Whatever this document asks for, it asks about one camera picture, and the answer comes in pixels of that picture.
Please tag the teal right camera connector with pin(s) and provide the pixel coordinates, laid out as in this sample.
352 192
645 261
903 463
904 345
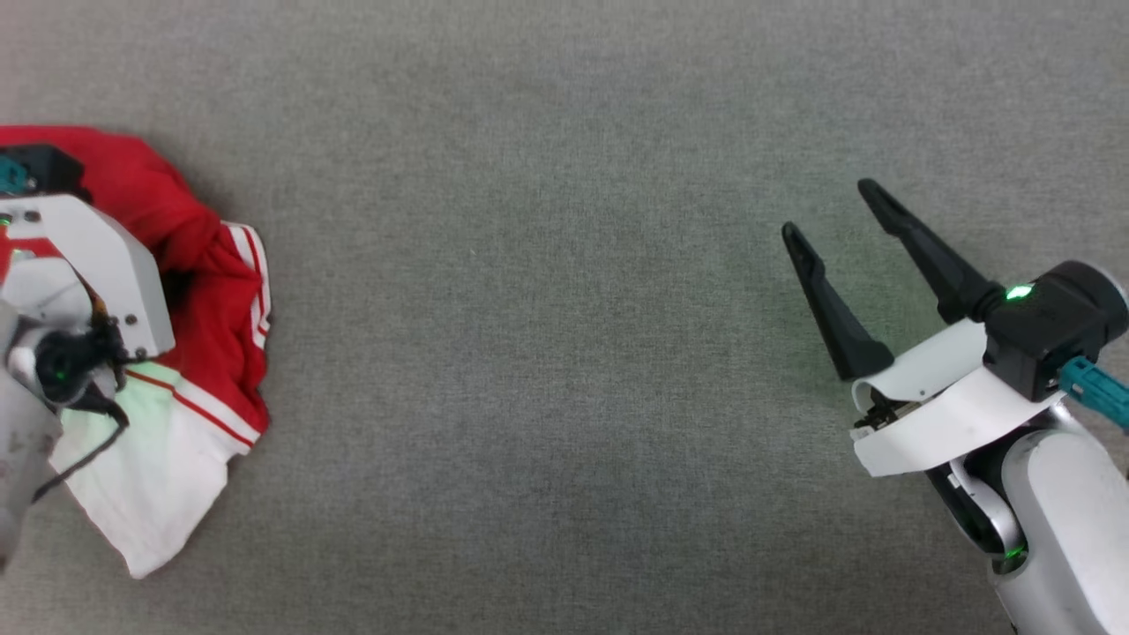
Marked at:
1089 384

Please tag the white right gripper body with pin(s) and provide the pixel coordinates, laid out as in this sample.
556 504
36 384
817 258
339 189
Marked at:
935 414

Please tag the red and white jersey garment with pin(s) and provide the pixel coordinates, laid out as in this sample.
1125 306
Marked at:
212 291

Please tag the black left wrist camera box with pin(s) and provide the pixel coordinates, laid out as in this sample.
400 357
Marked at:
48 168

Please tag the teal camera connector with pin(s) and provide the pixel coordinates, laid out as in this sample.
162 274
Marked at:
1089 384
11 175

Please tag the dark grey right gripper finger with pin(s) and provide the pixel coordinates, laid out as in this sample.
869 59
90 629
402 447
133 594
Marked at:
944 265
838 317

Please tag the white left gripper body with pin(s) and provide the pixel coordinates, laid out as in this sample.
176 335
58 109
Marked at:
97 247

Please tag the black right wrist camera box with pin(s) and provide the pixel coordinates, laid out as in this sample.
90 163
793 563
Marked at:
1050 326

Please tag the teal left camera connector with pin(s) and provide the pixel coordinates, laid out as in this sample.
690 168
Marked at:
11 175

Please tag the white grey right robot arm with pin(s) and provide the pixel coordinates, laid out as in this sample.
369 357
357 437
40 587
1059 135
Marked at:
1067 529

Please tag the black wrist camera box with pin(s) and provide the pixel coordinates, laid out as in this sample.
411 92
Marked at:
1050 326
48 168

